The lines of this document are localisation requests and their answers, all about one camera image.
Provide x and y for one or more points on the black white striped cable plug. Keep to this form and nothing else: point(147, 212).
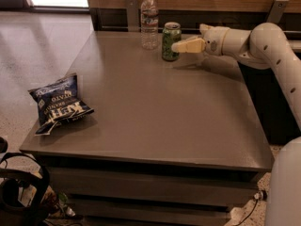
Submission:
point(261, 195)

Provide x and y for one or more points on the blue potato chip bag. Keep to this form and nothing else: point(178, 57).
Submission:
point(58, 103)

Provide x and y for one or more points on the grey table drawer unit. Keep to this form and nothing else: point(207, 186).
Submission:
point(141, 194)

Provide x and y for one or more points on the clear plastic water bottle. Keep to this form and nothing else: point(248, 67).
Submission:
point(149, 20)

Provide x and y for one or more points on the green soda can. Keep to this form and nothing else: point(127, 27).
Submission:
point(171, 33)

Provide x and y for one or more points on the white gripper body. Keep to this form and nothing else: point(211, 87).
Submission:
point(214, 41)

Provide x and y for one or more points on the metal wall bracket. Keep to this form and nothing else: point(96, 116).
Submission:
point(276, 11)
point(132, 15)

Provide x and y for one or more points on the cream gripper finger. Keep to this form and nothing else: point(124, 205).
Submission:
point(190, 45)
point(203, 28)

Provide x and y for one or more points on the black bag with straps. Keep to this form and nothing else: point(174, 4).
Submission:
point(21, 195)

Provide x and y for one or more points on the left metal wall bracket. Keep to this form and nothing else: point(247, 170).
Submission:
point(132, 15)

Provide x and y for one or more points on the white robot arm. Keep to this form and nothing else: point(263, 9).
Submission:
point(263, 47)

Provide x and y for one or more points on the right metal wall bracket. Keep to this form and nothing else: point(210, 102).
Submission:
point(276, 11)

